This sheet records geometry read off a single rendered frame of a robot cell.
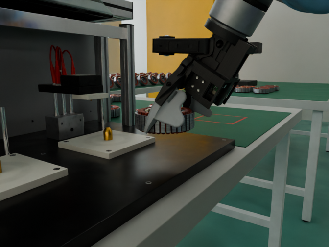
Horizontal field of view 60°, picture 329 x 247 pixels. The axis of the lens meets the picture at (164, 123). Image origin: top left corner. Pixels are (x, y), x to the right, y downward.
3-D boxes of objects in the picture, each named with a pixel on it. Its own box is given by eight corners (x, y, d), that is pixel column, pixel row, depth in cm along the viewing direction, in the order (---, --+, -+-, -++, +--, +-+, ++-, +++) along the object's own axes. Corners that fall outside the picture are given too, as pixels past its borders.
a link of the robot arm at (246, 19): (212, -15, 41) (233, -4, 47) (198, 15, 43) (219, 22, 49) (257, 8, 38) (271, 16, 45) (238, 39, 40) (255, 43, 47)
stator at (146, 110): (204, 126, 56) (204, 107, 55) (174, 138, 46) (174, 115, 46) (157, 121, 62) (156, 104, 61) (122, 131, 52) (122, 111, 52)
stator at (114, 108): (99, 113, 116) (98, 104, 116) (124, 114, 114) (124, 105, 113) (85, 118, 106) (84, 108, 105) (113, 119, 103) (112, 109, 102)
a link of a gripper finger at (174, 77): (158, 103, 44) (194, 61, 45) (151, 97, 45) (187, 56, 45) (165, 112, 49) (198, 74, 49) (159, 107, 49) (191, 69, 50)
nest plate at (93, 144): (155, 141, 65) (155, 136, 65) (109, 159, 53) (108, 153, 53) (107, 133, 73) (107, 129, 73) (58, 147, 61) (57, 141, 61)
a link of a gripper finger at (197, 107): (201, 134, 57) (210, 105, 50) (179, 117, 60) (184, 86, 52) (210, 125, 59) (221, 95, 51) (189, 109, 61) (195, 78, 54)
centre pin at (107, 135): (114, 138, 63) (113, 127, 63) (108, 140, 62) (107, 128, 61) (107, 137, 64) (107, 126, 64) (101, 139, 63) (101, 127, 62)
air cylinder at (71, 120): (84, 134, 73) (83, 112, 72) (59, 140, 67) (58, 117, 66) (71, 131, 75) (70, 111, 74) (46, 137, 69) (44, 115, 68)
